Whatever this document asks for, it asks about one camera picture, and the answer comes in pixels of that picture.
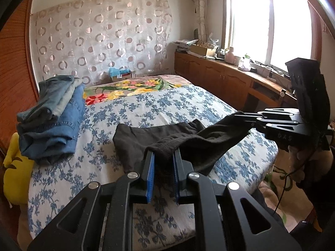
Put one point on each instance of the open cardboard box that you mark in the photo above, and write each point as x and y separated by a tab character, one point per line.
202	50

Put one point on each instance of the pale window curtain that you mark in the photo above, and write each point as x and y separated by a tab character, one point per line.
201	10

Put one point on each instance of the window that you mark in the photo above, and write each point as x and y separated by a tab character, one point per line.
269	23

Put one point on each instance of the light grey folded jeans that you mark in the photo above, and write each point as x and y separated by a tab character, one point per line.
69	96

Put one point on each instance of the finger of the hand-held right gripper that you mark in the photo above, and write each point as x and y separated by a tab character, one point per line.
274	115
280	126

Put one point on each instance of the bed with blue floral sheet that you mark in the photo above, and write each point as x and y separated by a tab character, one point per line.
130	102

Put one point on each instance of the white cup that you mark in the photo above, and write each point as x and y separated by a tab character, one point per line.
237	60

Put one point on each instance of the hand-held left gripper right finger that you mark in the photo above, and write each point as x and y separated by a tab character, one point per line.
176	177

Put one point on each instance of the person's right hand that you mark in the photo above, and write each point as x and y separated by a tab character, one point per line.
297	157

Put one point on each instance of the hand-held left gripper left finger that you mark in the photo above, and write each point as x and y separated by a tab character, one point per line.
150	177

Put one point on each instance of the dark grey-blue folded jeans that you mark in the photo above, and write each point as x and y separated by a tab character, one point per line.
49	94

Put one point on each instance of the small cardboard box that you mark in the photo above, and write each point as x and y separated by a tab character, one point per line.
123	77

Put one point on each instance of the stack of papers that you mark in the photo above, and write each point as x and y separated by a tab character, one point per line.
185	45

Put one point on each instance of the yellow plush toy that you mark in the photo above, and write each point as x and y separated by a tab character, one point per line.
17	177

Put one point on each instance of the circle patterned wall curtain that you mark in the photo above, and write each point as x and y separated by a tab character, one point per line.
102	31

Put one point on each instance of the colourful floral blanket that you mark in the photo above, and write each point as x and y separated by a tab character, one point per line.
136	87

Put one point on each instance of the white jug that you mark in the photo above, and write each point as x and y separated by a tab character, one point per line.
230	56

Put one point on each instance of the wooden cabinet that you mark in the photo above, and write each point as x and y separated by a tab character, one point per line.
217	78

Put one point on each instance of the black pants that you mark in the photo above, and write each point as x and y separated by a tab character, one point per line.
183	141

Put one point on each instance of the white plastic bag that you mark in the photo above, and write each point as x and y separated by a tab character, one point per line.
245	63

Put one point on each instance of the blue folded jeans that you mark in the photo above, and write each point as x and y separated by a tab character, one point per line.
55	133

